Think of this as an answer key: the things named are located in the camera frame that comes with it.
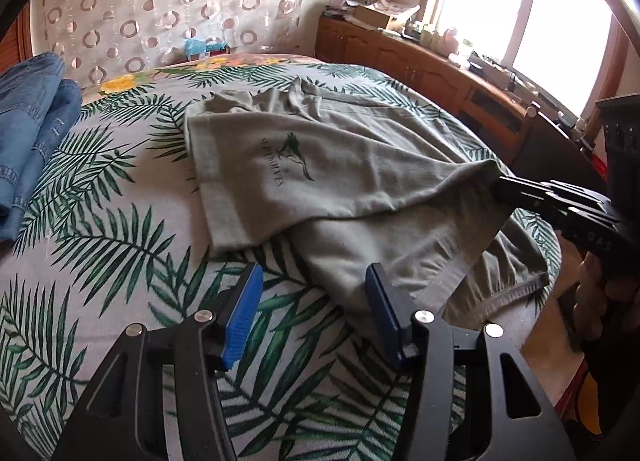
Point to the wooden cabinet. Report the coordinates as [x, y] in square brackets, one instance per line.
[400, 56]

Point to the blue plastic bag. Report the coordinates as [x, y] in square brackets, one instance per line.
[200, 47]

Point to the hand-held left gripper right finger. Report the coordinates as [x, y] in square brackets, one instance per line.
[382, 311]

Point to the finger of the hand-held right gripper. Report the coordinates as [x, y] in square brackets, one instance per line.
[520, 193]
[580, 196]

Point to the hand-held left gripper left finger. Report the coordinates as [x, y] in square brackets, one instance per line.
[245, 316]

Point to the leaf print bed sheet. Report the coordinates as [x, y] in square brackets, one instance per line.
[125, 241]

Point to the dark side table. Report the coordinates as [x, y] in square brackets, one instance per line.
[560, 146]

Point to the wooden headboard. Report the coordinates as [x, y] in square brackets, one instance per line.
[25, 36]

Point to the cardboard box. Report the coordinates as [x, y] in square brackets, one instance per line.
[372, 16]

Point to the pink toy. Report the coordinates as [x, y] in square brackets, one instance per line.
[450, 40]

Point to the blue jeans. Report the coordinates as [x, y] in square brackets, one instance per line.
[35, 131]

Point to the person's right hand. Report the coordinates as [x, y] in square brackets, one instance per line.
[587, 301]

